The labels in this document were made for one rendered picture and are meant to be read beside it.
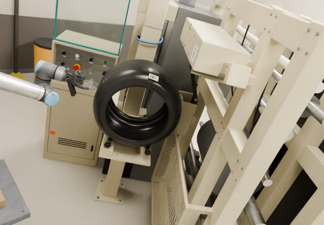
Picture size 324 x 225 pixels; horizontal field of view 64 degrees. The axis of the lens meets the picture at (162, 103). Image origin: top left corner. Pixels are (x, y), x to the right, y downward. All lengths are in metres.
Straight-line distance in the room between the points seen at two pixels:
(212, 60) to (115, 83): 0.60
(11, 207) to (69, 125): 1.08
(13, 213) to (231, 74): 1.41
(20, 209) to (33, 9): 3.14
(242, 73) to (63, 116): 1.85
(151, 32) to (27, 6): 2.78
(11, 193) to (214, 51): 1.45
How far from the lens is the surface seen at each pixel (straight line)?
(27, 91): 1.57
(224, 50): 1.25
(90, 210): 2.56
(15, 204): 1.84
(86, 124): 2.61
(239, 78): 1.20
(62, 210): 2.55
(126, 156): 1.88
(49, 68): 1.70
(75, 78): 1.68
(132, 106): 2.03
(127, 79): 1.53
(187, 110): 1.98
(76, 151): 2.83
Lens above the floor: 2.02
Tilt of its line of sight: 27 degrees down
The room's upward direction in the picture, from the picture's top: 18 degrees clockwise
